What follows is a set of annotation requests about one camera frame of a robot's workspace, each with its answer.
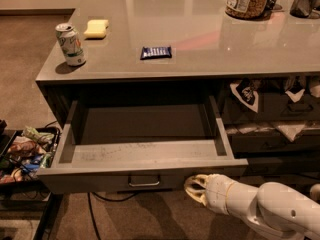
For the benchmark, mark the green white soda can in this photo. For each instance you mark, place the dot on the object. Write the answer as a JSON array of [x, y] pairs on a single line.
[[70, 44]]

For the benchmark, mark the grey top right drawer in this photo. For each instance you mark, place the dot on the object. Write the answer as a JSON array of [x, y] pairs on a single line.
[[272, 106]]

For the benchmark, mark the black snack tray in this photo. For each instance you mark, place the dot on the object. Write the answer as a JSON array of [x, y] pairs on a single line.
[[23, 153]]

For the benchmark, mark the grey drawer cabinet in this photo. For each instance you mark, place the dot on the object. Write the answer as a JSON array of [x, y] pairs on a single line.
[[210, 50]]

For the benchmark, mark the blue candy bar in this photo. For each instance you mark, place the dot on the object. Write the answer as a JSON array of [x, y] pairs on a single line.
[[148, 53]]

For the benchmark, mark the large nut jar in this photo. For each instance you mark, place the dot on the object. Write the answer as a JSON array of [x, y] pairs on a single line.
[[245, 9]]

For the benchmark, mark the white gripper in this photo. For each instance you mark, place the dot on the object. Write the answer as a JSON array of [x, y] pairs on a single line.
[[217, 192]]

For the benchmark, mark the grey middle right drawer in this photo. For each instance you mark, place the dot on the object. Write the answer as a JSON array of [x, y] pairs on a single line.
[[273, 141]]

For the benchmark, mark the grey drawer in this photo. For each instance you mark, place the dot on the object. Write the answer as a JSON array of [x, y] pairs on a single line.
[[272, 106], [273, 141], [139, 148]]

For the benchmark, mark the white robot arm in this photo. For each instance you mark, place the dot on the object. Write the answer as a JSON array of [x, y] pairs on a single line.
[[274, 210]]

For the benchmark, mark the yellow sponge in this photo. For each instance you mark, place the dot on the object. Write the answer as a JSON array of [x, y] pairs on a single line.
[[96, 28]]

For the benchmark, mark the dark glass container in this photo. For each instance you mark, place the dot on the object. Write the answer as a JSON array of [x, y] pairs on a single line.
[[303, 8]]

